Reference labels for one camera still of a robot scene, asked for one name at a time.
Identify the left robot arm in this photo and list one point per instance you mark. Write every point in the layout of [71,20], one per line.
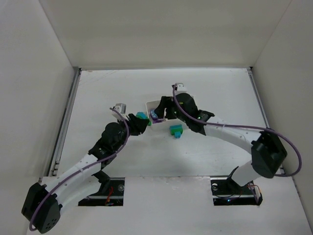
[44,204]

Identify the white divided plastic container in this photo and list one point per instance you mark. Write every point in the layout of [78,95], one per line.
[167,122]

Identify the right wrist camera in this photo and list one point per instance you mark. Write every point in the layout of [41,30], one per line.
[179,88]

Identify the small teal lego brick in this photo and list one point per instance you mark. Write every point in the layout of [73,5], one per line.
[141,115]

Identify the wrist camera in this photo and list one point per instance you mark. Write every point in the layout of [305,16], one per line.
[121,108]
[179,88]

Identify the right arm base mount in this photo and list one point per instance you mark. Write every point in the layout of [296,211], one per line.
[224,193]

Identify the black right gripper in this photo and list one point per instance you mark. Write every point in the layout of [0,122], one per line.
[168,109]

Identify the right aluminium rail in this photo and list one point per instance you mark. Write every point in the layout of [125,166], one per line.
[250,74]

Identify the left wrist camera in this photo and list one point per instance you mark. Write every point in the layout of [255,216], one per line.
[121,108]

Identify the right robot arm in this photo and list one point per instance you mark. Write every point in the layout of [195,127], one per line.
[266,150]

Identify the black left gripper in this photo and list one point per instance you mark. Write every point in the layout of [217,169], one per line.
[137,123]

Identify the purple curved lego brick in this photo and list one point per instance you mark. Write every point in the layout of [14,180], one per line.
[154,117]

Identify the aluminium rail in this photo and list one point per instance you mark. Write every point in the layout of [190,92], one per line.
[250,74]
[54,161]

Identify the long teal lego brick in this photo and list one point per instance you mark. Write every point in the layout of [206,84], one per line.
[175,127]

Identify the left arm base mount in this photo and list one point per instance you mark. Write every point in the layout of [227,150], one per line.
[111,195]

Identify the green lego brick left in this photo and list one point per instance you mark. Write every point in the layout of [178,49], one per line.
[173,132]

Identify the left aluminium rail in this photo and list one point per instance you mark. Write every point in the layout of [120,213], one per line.
[54,161]

